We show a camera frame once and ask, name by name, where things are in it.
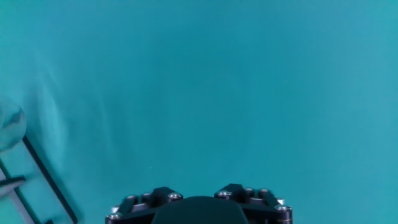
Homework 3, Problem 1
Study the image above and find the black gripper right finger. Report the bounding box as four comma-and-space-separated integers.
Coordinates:
213, 183, 294, 224

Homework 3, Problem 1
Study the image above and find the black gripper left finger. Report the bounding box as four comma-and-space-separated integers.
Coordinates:
104, 186, 184, 224

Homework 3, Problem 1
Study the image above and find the clear wine glass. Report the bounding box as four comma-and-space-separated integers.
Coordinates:
0, 96, 27, 153

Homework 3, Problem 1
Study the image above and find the black metal cup rack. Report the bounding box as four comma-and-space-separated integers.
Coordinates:
0, 135, 78, 224

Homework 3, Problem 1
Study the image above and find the green table mat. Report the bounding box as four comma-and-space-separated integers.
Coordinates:
0, 0, 398, 224

